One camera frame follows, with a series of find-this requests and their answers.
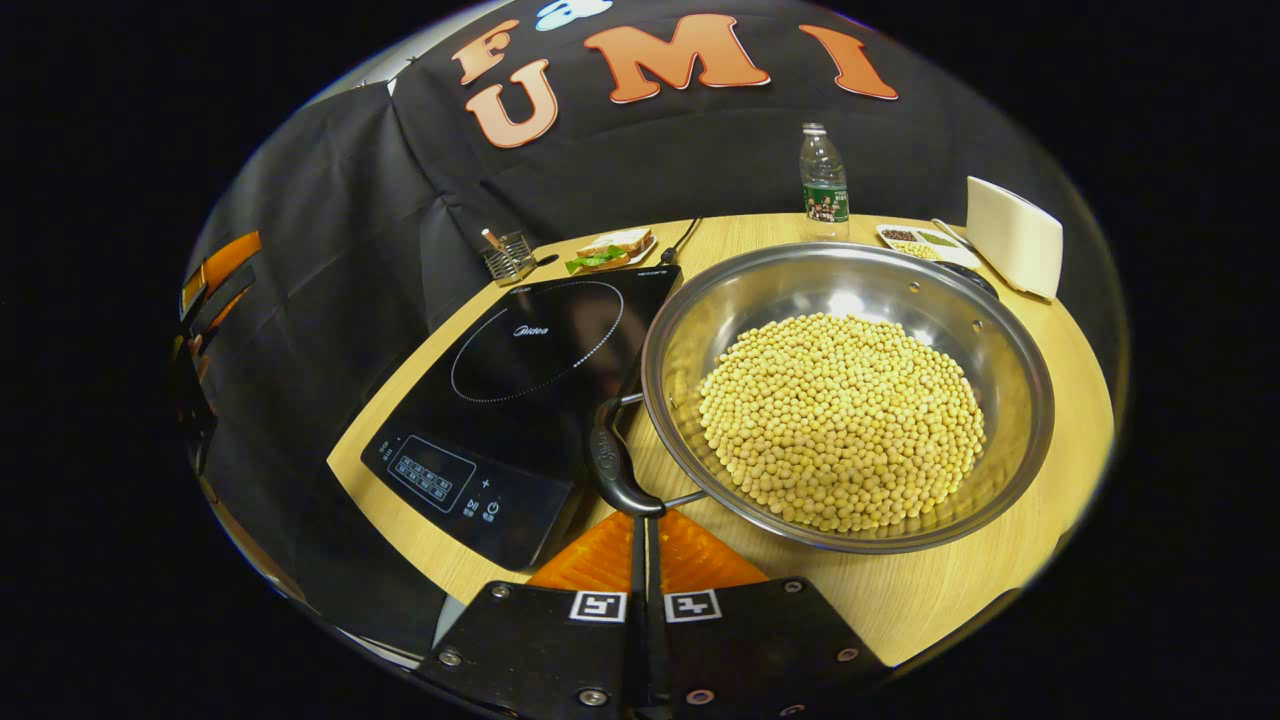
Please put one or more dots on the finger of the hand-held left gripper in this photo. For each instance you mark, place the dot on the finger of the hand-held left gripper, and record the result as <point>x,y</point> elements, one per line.
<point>232,258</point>
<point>225,305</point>

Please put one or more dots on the white divided dish of beans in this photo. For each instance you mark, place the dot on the white divided dish of beans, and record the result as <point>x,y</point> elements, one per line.
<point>925,243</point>

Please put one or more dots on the black induction cooktop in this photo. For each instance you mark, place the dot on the black induction cooktop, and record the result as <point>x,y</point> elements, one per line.
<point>520,390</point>

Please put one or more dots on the sandwich on white plate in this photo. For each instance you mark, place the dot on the sandwich on white plate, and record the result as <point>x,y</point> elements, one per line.
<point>610,250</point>

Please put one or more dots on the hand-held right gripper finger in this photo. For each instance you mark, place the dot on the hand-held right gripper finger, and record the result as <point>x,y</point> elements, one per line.
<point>655,640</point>
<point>635,640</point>

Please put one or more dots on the clear plastic water bottle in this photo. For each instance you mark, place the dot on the clear plastic water bottle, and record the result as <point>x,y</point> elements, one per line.
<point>824,185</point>

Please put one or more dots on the white toaster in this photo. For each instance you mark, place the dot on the white toaster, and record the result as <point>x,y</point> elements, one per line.
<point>1015,238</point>

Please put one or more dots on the heap of yellow soybeans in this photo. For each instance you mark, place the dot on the heap of yellow soybeans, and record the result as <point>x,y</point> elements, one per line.
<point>845,420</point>

